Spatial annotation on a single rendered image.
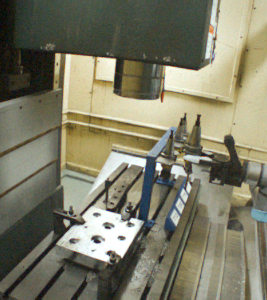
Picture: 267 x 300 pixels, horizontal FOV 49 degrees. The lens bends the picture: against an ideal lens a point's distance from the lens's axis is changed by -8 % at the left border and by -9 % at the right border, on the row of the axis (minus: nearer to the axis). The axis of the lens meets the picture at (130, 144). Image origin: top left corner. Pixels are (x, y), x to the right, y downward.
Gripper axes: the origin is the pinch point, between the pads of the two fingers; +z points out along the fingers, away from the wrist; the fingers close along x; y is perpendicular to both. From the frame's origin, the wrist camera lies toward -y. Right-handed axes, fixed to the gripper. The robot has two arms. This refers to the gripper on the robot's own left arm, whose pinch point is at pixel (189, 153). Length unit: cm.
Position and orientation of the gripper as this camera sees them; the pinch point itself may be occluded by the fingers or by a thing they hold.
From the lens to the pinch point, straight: 102.5
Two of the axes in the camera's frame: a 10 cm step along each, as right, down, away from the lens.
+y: -1.1, 9.3, 3.5
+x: 3.3, -2.9, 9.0
